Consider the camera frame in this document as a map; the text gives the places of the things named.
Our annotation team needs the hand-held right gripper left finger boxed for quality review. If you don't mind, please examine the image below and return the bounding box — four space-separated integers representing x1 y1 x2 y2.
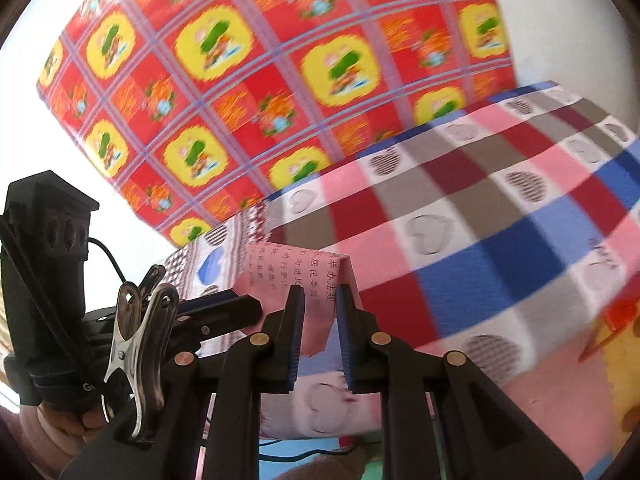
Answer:
60 285 307 480

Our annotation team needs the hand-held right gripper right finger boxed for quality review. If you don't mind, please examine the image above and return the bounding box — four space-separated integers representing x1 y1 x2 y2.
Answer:
336 284 583 480

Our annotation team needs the pink fuzzy pants leg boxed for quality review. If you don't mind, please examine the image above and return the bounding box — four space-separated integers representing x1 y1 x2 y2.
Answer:
300 452 368 480

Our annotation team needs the yellow red printed cloth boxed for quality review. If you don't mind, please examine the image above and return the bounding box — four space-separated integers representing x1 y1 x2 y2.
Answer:
577 305 640 413

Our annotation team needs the person's left forearm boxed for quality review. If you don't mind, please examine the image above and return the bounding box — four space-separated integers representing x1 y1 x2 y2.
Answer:
10 410 86 480

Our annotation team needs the coloured foam floor mat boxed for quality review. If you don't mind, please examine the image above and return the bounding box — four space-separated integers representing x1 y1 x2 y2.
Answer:
190 432 451 480

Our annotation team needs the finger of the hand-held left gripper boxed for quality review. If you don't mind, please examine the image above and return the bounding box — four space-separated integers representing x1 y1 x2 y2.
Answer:
170 295 264 343
176 287 240 311

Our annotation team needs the plaid heart blanket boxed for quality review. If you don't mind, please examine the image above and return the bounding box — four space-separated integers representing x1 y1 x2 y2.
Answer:
155 80 640 441

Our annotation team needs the metal spring clip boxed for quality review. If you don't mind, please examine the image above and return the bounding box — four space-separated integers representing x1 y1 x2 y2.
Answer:
136 264 167 301
102 281 180 442

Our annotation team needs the thin black floor cable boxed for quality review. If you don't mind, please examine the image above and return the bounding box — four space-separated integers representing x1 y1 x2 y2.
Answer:
260 440 358 461

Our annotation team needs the red floral wall cloth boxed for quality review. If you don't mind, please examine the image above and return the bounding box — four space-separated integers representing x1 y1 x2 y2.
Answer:
36 0 518 248

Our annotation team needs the pink printed paper sheet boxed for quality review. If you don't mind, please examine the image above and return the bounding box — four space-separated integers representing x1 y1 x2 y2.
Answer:
239 241 362 357

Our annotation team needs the person's left hand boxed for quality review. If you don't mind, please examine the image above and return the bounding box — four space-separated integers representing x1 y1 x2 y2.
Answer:
37 400 108 443

